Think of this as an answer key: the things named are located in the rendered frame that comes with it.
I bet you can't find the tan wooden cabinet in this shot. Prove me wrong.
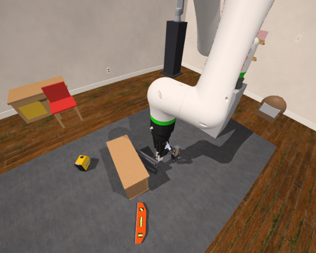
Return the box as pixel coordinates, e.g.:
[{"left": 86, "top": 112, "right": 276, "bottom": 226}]
[{"left": 106, "top": 135, "right": 159, "bottom": 200}]

